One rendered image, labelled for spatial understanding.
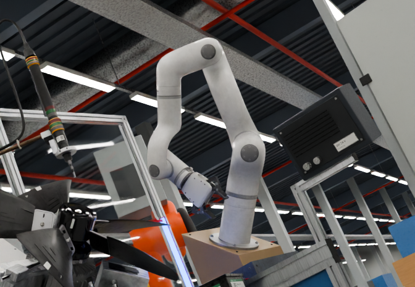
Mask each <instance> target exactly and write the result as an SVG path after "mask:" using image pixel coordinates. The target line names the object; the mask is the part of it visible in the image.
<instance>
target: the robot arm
mask: <svg viewBox="0 0 415 287"><path fill-rule="evenodd" d="M201 69H202V70H203V73H204V76H205V78H206V81H207V83H208V86H209V89H210V91H211V94H212V97H213V98H214V101H215V103H216V106H217V108H218V110H219V113H220V116H221V117H222V120H223V122H224V125H225V127H226V130H227V133H228V136H229V138H230V142H231V145H232V149H233V150H232V159H231V163H230V170H229V173H228V180H227V187H226V192H224V191H222V188H221V187H220V182H219V179H218V177H212V178H210V179H207V178H206V177H204V176H203V175H201V174H200V173H198V172H194V171H193V168H192V167H189V166H187V165H186V164H185V163H184V162H182V161H181V160H180V159H179V158H178V157H177V156H175V155H174V154H173V153H172V152H170V151H169V150H168V146H169V143H170V141H171V139H172V138H173V137H174V136H175V135H176V134H177V133H178V132H179V131H180V129H181V125H182V104H181V79H182V77H183V76H185V75H188V74H190V73H193V72H196V71H199V70H201ZM156 84H157V127H156V129H155V131H154V133H153V134H152V136H151V138H150V140H149V144H148V151H147V164H148V173H149V175H150V177H151V178H152V179H154V180H162V179H165V178H166V179H168V180H170V181H171V182H172V183H173V184H175V185H176V186H177V187H178V188H180V189H182V192H183V193H184V195H185V196H186V197H187V198H188V199H189V200H190V201H191V202H192V213H193V214H204V215H206V216H207V217H208V218H209V219H214V218H216V216H215V215H214V214H213V213H212V212H211V211H210V210H207V208H206V204H207V203H208V202H209V200H210V198H211V197H212V195H213V194H214V192H215V191H217V194H218V195H219V196H220V197H221V198H223V199H224V207H223V211H222V219H221V223H220V231H219V233H213V234H211V235H210V236H209V240H210V242H212V243H214V244H216V245H218V246H222V247H226V248H229V249H236V250H243V251H249V250H254V249H257V248H258V247H259V243H258V242H257V241H256V240H254V239H252V238H251V232H252V227H253V220H254V213H255V208H256V201H257V196H258V189H259V183H260V180H261V175H262V170H263V167H264V161H265V155H266V149H265V145H264V142H263V140H262V138H261V135H260V134H259V132H258V130H257V129H256V127H255V125H254V123H253V121H252V119H251V117H250V115H249V112H248V110H247V108H246V106H245V103H244V101H243V98H242V96H241V93H240V90H239V89H238V86H237V83H236V81H235V78H234V76H233V73H232V71H231V68H230V66H229V64H228V61H227V58H226V56H225V53H224V51H223V49H222V46H221V44H220V43H219V42H218V41H217V40H215V39H214V38H203V39H201V40H198V41H195V42H193V43H190V44H188V45H186V46H183V47H181V48H178V49H176V50H174V51H172V52H170V53H168V54H166V55H165V56H163V57H162V58H161V59H160V61H159V62H158V64H157V70H156ZM212 181H214V182H215V184H214V183H213V182H212ZM196 207H199V208H200V210H197V209H196Z"/></svg>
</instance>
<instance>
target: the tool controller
mask: <svg viewBox="0 0 415 287"><path fill-rule="evenodd" d="M273 132H274V133H275V135H276V137H277V139H278V140H279V141H280V144H281V145H282V146H283V148H284V150H285V152H286V153H287V154H288V156H289V158H290V159H291V161H292V162H293V164H294V166H295V167H296V169H297V171H298V172H299V174H300V175H301V177H302V179H303V180H304V181H306V180H308V179H310V178H312V177H313V176H315V175H317V174H318V173H320V172H322V171H324V170H325V169H327V168H329V167H331V166H332V165H334V164H336V163H337V162H339V161H341V160H343V159H344V158H346V157H348V156H350V155H351V154H353V153H355V152H356V151H358V150H360V149H362V148H363V147H365V146H367V145H368V144H371V143H372V142H373V141H375V140H376V139H377V138H378V137H380V136H381V132H380V130H379V129H378V127H377V125H376V124H375V122H374V121H373V119H372V117H371V116H370V115H369V113H368V111H367V110H366V108H365V107H364V105H363V103H362V102H361V100H360V98H359V97H358V95H357V94H356V92H355V91H354V89H353V87H352V86H351V85H350V83H347V84H345V85H343V86H341V87H339V88H337V89H335V90H333V91H332V92H331V93H329V94H327V95H326V96H324V97H323V98H321V99H320V100H318V101H316V102H315V103H313V104H311V105H310V106H309V107H307V108H305V109H304V110H302V111H301V112H299V113H297V114H296V115H294V116H293V117H291V118H290V119H288V120H287V121H285V122H283V123H282V124H280V125H279V126H277V127H275V128H274V129H273Z"/></svg>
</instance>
